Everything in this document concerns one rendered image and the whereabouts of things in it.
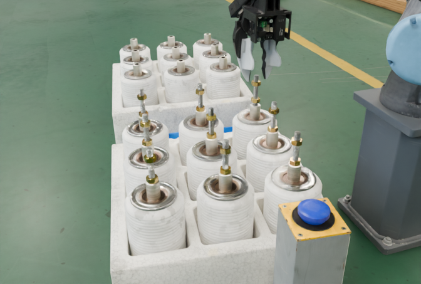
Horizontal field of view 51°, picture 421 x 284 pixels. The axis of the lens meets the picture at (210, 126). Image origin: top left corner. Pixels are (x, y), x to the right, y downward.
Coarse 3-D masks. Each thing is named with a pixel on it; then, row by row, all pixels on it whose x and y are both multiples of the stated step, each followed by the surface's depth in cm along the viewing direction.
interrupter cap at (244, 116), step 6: (240, 114) 96; (246, 114) 96; (264, 114) 95; (270, 114) 95; (240, 120) 93; (246, 120) 93; (252, 120) 93; (258, 120) 93; (264, 120) 93; (270, 120) 93
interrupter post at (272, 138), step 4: (268, 132) 83; (272, 132) 82; (276, 132) 82; (268, 136) 83; (272, 136) 82; (276, 136) 83; (268, 140) 83; (272, 140) 83; (276, 140) 83; (268, 144) 84; (272, 144) 83; (276, 144) 84
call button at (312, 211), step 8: (304, 200) 56; (312, 200) 56; (304, 208) 55; (312, 208) 55; (320, 208) 55; (328, 208) 55; (304, 216) 54; (312, 216) 53; (320, 216) 53; (328, 216) 54; (312, 224) 54
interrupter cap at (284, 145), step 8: (256, 136) 87; (264, 136) 87; (280, 136) 87; (256, 144) 84; (264, 144) 84; (280, 144) 84; (288, 144) 84; (264, 152) 81; (272, 152) 81; (280, 152) 81
